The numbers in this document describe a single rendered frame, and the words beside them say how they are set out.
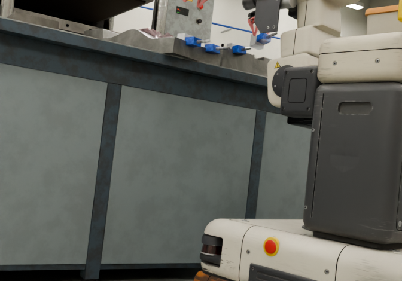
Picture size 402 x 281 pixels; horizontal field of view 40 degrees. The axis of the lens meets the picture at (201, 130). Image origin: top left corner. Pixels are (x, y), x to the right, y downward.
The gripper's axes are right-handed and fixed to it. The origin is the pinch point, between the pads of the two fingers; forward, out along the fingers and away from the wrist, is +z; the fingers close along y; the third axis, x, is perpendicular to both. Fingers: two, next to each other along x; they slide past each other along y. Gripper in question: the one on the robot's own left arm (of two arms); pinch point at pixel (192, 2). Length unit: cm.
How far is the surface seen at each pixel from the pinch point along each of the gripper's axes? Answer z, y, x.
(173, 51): 16.7, 7.2, 9.7
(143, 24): 111, -429, -581
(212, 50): 12.3, -9.8, 9.2
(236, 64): 15.3, -29.2, 5.3
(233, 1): 20, -577, -566
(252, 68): 14.5, -37.1, 6.9
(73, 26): 38, -9, -81
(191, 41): 11.5, 1.0, 9.3
